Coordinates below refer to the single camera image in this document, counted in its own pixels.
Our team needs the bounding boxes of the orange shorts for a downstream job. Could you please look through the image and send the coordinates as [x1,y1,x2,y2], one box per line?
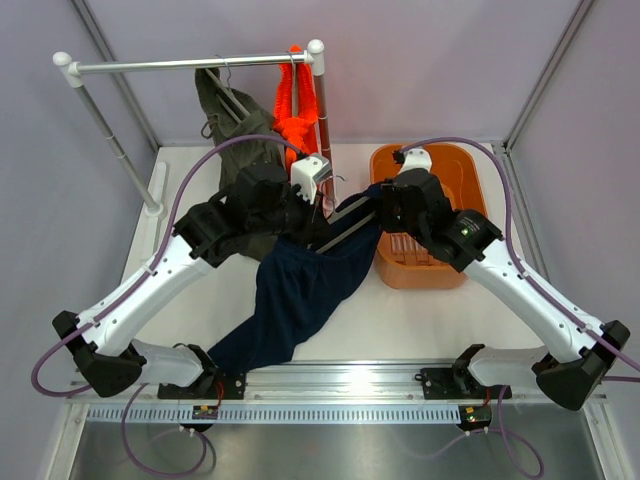
[273,62,319,154]

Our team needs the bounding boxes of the navy blue shorts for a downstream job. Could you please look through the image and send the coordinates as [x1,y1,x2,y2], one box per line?
[208,220,381,375]

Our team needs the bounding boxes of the orange plastic basket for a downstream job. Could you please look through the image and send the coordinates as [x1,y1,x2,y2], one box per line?
[369,143,487,289]

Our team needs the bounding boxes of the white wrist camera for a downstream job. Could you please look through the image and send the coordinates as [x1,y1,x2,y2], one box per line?
[290,154,332,204]
[392,147,433,174]

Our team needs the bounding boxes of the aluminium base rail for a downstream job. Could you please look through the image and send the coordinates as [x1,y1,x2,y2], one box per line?
[65,361,553,405]

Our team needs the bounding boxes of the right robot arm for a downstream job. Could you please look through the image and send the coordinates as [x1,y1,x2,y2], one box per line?
[380,168,630,411]

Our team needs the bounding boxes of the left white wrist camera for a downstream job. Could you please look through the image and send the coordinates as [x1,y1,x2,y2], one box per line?
[290,154,332,204]

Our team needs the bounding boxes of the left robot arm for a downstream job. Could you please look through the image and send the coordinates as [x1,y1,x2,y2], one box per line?
[53,154,332,399]

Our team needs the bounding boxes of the silver clothes rack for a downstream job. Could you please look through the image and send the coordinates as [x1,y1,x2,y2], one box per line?
[52,39,331,219]

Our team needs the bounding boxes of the white slotted cable duct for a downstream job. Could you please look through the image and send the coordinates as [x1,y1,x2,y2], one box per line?
[86,404,461,425]

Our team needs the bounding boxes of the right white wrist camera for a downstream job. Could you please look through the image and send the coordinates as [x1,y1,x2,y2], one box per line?
[392,147,433,174]

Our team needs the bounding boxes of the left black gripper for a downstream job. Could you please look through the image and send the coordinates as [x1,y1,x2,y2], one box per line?
[248,182,333,249]

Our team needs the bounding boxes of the grey hanger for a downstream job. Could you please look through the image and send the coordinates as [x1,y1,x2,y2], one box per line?
[205,68,250,123]
[287,48,299,117]
[307,182,382,255]

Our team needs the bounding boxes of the olive green shorts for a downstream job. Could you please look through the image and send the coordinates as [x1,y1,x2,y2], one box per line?
[176,69,283,268]

